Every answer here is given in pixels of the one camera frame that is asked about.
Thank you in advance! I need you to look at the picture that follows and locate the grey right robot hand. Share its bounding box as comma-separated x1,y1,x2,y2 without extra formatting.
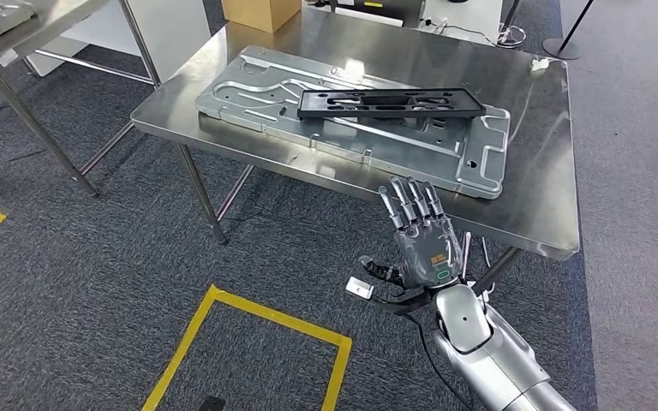
357,175,466,289

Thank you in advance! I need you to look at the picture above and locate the black plastic frame part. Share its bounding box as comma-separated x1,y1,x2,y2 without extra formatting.
296,87,486,120

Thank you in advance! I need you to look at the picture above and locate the stainless steel workbench table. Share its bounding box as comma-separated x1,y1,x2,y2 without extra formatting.
130,5,581,301

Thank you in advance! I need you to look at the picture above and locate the large stamped metal plate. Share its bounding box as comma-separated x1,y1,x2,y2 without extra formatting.
195,45,511,200

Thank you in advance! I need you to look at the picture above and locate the brown cardboard box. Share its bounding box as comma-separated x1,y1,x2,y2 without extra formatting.
221,0,302,33

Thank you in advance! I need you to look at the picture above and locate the white panel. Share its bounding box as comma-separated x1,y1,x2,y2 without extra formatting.
25,0,212,79

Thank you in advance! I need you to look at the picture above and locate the stainless steel side table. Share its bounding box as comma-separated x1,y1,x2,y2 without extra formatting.
0,0,163,199

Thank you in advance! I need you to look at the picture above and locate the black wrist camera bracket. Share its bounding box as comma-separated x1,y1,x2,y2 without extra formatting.
371,286,439,317

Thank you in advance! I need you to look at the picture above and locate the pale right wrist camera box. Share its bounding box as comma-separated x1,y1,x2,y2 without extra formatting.
345,277,375,301

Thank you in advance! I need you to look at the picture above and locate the black camera cable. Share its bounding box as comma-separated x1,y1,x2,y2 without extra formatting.
405,313,472,411

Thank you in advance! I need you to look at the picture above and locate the black desk cable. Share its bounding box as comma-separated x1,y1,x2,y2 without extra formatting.
425,16,503,48

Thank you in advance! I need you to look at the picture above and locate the black stanchion post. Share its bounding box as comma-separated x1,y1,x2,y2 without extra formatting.
542,0,595,62

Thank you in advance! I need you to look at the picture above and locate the chrome stanchion post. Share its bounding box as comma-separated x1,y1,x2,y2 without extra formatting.
496,0,526,48

